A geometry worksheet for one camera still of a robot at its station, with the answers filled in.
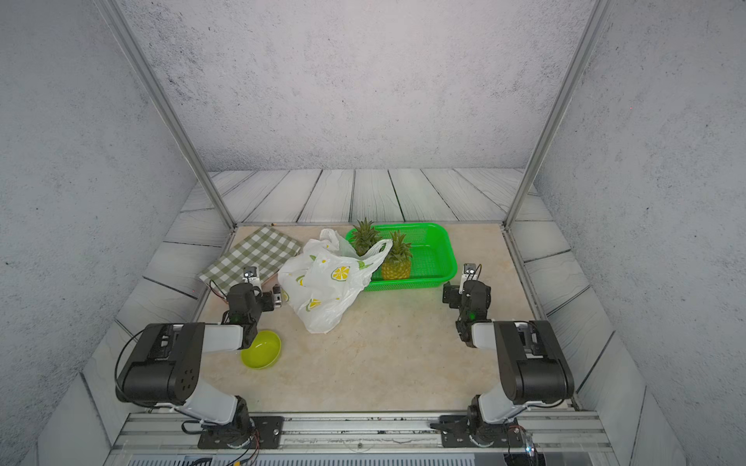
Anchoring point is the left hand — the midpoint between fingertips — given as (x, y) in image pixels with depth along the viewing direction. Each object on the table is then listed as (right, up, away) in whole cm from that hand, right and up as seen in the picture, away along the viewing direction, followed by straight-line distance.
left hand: (265, 285), depth 95 cm
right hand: (+65, +1, -1) cm, 65 cm away
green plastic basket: (+57, +10, +15) cm, 60 cm away
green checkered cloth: (-6, +11, +18) cm, 22 cm away
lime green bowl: (+4, -17, -11) cm, 21 cm away
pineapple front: (+42, +7, -6) cm, 43 cm away
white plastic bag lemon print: (+19, +2, -8) cm, 21 cm away
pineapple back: (+32, +16, -2) cm, 36 cm away
